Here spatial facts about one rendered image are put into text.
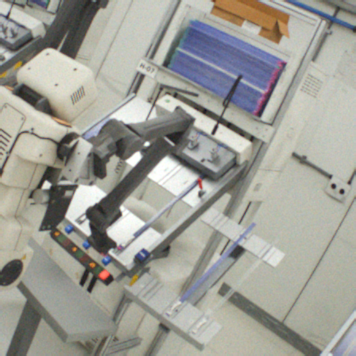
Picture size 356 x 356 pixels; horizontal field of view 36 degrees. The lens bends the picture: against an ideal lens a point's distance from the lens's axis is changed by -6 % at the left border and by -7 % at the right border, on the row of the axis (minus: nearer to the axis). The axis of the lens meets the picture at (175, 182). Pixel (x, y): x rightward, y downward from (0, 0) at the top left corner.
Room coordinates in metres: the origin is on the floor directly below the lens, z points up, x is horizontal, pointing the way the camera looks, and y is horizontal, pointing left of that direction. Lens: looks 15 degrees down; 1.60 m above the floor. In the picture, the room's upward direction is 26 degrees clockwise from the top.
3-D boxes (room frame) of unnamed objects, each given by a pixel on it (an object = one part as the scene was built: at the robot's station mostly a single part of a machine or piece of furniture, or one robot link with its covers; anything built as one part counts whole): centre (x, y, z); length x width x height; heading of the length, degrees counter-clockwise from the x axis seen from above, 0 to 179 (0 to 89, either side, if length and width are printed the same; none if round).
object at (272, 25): (2.83, -0.03, 1.82); 0.68 x 0.30 x 0.20; 61
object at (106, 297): (2.66, 0.01, 0.31); 0.70 x 0.65 x 0.62; 61
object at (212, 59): (2.52, 0.02, 1.52); 0.51 x 0.13 x 0.27; 61
